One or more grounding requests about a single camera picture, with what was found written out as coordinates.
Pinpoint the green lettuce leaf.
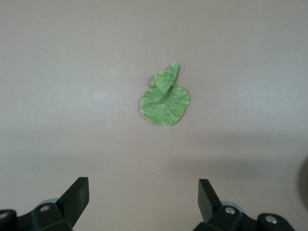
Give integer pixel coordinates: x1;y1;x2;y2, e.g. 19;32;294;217
140;63;191;127

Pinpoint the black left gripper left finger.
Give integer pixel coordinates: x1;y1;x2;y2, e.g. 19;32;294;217
31;177;90;231

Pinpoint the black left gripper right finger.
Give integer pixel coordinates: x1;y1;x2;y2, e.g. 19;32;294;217
193;178;244;231

